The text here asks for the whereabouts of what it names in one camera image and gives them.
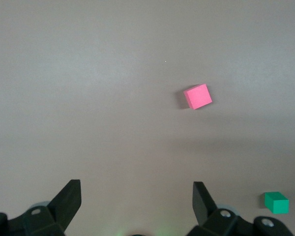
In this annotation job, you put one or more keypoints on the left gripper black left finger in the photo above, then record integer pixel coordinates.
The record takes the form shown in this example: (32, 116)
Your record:
(64, 204)

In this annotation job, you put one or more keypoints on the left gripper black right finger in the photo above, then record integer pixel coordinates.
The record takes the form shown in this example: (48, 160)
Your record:
(204, 206)

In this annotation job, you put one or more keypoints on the green foam cube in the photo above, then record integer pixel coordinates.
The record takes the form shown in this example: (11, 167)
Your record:
(277, 204)

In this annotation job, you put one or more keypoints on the pink foam cube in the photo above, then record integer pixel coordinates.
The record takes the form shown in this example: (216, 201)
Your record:
(197, 97)

